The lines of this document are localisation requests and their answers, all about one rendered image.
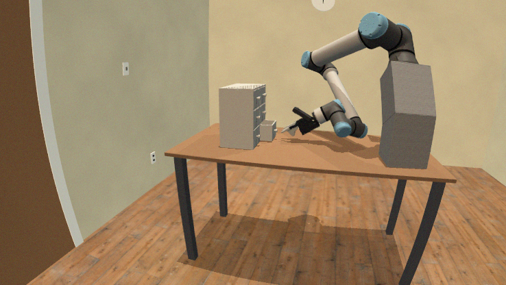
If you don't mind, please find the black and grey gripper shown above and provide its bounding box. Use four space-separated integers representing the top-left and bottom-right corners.
281 112 320 136

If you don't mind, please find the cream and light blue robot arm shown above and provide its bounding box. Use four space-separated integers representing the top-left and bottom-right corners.
301 12 419 138

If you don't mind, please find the white chest of drawers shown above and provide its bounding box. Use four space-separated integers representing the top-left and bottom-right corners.
219 84 266 150

